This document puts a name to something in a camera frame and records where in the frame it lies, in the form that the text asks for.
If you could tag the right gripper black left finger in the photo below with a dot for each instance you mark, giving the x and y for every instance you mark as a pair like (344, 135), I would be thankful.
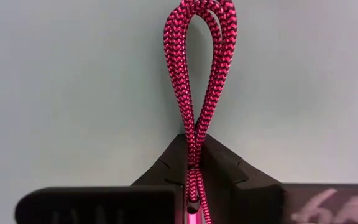
(104, 205)

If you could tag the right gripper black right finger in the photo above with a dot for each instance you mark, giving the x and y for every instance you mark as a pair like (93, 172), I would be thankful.
(259, 202)

